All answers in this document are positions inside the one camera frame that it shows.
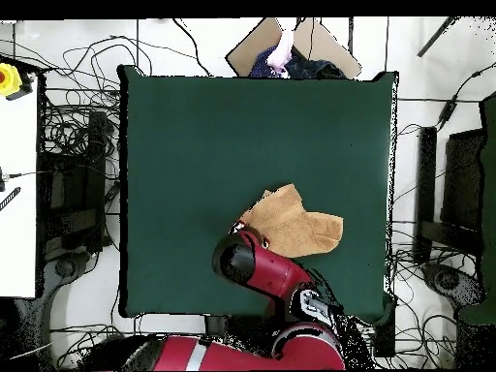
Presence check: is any orange terry towel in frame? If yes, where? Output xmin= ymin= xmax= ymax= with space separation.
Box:
xmin=237 ymin=182 xmax=345 ymax=260

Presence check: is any dark blue garment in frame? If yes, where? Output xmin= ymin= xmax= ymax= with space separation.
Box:
xmin=247 ymin=45 xmax=347 ymax=79

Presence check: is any cardboard box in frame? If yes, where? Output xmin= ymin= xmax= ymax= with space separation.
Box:
xmin=225 ymin=16 xmax=363 ymax=80

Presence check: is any black rod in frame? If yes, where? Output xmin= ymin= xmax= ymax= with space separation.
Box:
xmin=417 ymin=15 xmax=459 ymax=58

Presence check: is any pale pink garment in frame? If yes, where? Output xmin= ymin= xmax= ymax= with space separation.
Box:
xmin=264 ymin=29 xmax=295 ymax=78

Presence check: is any black equipment rack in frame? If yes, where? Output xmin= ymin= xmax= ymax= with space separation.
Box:
xmin=36 ymin=109 xmax=110 ymax=254
xmin=412 ymin=125 xmax=486 ymax=265

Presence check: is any black power adapter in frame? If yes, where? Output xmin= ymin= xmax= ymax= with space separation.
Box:
xmin=437 ymin=98 xmax=458 ymax=127

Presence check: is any white desk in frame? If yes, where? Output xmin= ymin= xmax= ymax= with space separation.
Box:
xmin=0 ymin=77 xmax=39 ymax=299

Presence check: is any yellow emergency stop button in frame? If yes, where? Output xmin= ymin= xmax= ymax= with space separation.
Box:
xmin=0 ymin=62 xmax=23 ymax=98

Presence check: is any green covered side table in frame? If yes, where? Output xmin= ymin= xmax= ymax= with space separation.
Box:
xmin=456 ymin=90 xmax=496 ymax=326

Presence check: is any black ribbed strap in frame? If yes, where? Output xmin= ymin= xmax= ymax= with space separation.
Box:
xmin=0 ymin=186 xmax=22 ymax=213

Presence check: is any dark green tablecloth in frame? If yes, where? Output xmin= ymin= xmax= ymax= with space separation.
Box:
xmin=117 ymin=63 xmax=400 ymax=319

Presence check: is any black cable tangle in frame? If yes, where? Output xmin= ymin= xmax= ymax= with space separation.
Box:
xmin=348 ymin=313 xmax=458 ymax=371
xmin=49 ymin=323 xmax=125 ymax=372
xmin=38 ymin=34 xmax=152 ymax=156

